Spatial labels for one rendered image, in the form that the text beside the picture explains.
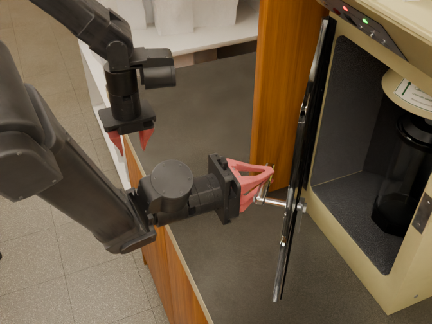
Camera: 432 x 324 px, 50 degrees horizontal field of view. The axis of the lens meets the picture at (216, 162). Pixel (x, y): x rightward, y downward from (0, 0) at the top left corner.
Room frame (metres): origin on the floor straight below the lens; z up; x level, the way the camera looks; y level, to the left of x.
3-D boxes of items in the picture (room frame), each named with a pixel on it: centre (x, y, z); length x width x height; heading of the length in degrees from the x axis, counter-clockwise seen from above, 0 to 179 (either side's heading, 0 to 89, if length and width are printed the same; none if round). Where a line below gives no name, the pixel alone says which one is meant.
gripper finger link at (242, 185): (0.54, -0.05, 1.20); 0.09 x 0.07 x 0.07; 113
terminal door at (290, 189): (0.59, -0.14, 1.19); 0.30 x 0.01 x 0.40; 164
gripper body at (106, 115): (0.74, 0.18, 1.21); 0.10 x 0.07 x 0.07; 113
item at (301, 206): (0.48, -0.13, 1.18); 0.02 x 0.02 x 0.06; 74
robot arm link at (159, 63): (0.76, 0.14, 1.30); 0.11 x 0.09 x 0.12; 102
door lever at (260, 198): (0.52, -0.09, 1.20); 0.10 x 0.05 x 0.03; 164
